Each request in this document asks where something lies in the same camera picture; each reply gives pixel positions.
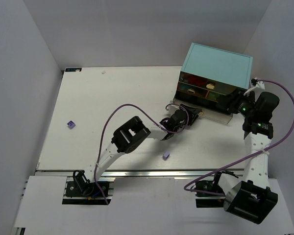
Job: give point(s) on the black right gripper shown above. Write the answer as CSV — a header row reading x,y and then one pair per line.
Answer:
x,y
234,100

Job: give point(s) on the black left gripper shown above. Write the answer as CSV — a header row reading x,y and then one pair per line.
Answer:
x,y
186,113

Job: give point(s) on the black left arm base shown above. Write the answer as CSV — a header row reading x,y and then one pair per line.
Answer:
x,y
80,191

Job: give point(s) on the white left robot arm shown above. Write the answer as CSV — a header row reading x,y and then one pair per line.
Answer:
x,y
131,134

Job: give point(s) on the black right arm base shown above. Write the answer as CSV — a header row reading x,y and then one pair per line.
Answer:
x,y
211,193

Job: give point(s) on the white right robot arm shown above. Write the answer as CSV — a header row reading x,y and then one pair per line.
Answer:
x,y
250,196

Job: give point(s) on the teal drawer organizer box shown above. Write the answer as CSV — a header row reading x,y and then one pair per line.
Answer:
x,y
209,73

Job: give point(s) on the lilac lego piece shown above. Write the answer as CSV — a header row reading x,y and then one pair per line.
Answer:
x,y
166,155

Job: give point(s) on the purple lego piece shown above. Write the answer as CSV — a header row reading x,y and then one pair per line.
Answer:
x,y
71,124

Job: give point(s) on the dark corner label sticker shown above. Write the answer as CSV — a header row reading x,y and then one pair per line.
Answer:
x,y
73,69

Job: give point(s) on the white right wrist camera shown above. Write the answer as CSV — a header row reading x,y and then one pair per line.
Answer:
x,y
256,84

